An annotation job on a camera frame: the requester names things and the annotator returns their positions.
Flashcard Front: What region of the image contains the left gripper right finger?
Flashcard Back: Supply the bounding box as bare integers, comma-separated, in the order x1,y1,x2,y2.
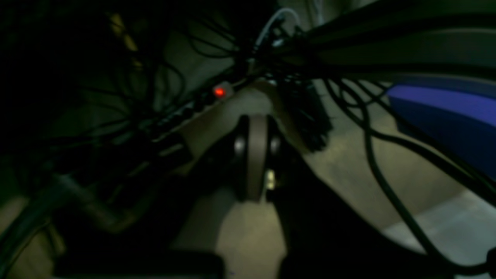
266,132,455,279

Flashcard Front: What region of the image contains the blue plastic mount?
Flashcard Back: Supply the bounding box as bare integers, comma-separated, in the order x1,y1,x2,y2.
387,85,496,179

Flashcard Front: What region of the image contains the white power strip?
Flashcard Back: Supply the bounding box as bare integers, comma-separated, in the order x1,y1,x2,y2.
148,81,235,142

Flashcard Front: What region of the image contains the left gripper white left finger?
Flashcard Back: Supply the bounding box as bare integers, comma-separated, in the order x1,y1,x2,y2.
53,115,268,279

